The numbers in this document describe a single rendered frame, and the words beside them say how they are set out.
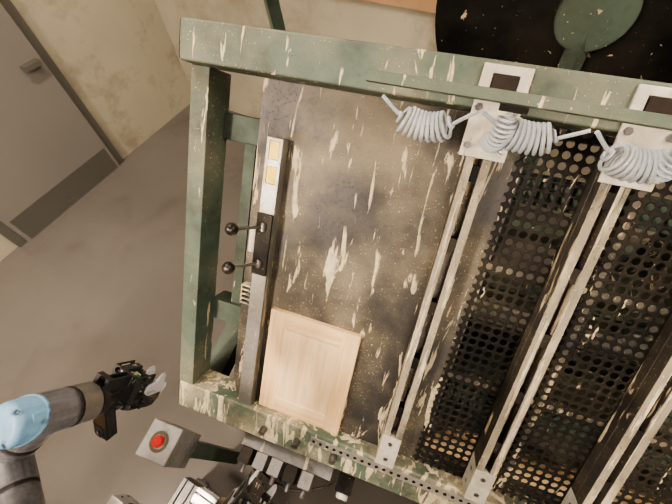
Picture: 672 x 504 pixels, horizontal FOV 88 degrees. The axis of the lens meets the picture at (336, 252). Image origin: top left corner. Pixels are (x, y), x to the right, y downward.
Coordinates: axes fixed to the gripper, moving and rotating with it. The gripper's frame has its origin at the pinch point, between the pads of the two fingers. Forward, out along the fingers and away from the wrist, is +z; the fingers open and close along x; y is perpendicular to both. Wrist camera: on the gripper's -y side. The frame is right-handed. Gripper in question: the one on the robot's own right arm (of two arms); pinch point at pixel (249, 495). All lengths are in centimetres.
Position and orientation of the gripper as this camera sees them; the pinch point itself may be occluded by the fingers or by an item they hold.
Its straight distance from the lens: 71.3
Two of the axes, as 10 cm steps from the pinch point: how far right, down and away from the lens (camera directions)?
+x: -7.8, -6.3, 0.5
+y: 6.3, -7.7, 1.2
